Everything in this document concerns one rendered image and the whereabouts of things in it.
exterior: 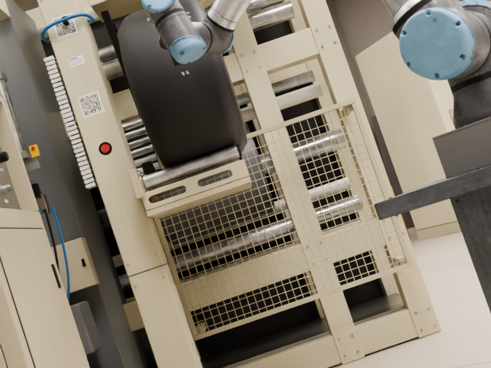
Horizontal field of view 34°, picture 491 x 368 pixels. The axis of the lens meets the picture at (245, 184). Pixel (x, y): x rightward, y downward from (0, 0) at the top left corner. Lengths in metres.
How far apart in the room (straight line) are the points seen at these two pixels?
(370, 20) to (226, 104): 8.79
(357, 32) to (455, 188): 9.68
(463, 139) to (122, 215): 1.29
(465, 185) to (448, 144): 0.18
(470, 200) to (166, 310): 1.23
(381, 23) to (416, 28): 9.48
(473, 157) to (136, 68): 1.17
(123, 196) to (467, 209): 1.28
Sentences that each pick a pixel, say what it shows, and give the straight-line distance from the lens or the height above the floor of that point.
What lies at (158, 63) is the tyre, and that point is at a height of 1.23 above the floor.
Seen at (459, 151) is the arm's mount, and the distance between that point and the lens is 1.89.
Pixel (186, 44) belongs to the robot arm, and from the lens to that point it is 2.10.
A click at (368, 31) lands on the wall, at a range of 11.30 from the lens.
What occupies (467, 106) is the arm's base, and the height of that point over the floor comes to 0.74.
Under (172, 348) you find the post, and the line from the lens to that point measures 2.74.
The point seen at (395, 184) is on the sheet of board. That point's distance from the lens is 10.82.
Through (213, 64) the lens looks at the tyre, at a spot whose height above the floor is 1.17.
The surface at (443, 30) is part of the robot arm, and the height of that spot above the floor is 0.90.
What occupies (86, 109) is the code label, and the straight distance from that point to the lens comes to 2.78.
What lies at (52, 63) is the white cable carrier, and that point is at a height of 1.40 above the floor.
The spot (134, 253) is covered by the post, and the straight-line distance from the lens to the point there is 2.72.
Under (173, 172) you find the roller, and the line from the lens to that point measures 2.64.
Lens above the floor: 0.63
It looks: 3 degrees up
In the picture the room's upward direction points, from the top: 19 degrees counter-clockwise
